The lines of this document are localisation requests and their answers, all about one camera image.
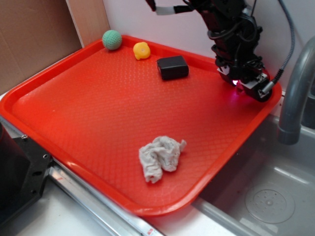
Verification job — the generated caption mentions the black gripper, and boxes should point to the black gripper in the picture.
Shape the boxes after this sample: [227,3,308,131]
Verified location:
[215,56,272,102]

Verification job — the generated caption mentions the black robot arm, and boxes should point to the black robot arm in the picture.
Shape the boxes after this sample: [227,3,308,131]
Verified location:
[146,0,272,102]

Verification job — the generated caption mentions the grey faucet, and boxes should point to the grey faucet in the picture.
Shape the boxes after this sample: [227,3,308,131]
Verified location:
[277,37,315,145]

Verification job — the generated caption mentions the black rectangular box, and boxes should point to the black rectangular box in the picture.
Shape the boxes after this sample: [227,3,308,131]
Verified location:
[157,56,189,81]

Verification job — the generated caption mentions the yellow rubber toy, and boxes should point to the yellow rubber toy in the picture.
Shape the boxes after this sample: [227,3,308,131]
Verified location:
[133,42,151,60]

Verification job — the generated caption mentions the red plastic tray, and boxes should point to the red plastic tray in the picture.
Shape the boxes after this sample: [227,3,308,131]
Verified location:
[0,36,282,216]

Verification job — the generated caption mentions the grey sink basin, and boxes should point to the grey sink basin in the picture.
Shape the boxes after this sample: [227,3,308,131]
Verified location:
[193,103,315,236]

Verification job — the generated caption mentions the green knitted ball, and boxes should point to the green knitted ball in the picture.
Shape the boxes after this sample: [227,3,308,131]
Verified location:
[102,29,122,50]

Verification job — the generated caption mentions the brown cardboard panel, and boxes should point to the brown cardboard panel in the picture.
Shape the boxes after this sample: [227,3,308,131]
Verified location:
[0,0,110,94]

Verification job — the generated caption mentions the grey braided cable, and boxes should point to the grey braided cable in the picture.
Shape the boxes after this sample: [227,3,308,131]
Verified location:
[269,0,296,86]

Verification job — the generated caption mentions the aluminium rail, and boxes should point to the aluminium rail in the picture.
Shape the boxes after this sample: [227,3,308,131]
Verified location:
[0,115,160,236]

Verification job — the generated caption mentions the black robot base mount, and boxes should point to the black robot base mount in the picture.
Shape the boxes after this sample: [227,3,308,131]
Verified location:
[0,125,51,226]

